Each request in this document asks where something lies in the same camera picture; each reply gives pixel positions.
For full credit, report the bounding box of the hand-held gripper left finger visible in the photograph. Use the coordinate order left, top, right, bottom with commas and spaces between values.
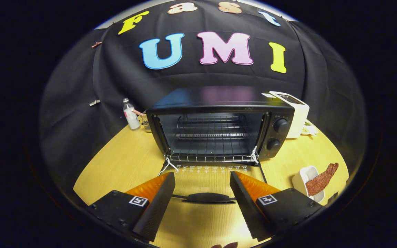
88, 172, 176, 242

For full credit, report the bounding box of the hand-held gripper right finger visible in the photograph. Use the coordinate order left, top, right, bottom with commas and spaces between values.
230, 170, 338, 241

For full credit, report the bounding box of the reddish-brown meat strip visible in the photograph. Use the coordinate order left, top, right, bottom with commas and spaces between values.
305, 163, 339, 197

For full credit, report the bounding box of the black toaster oven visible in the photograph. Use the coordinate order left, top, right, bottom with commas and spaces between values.
146, 86, 295, 204

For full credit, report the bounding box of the white bread toaster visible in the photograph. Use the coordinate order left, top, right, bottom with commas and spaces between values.
262, 91, 310, 139

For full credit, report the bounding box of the small white dish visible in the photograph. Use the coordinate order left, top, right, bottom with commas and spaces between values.
292, 166, 325, 203

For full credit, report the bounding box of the clear plastic bottle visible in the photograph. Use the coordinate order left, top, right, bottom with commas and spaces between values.
123, 98, 141, 130

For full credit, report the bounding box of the white dish with green bits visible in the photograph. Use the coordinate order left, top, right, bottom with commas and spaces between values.
301, 121, 319, 136

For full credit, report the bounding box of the black backdrop cloth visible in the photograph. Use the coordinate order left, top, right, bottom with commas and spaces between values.
40, 0, 368, 193

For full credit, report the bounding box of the small wire basket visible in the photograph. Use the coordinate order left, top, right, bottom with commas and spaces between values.
140, 112, 151, 133

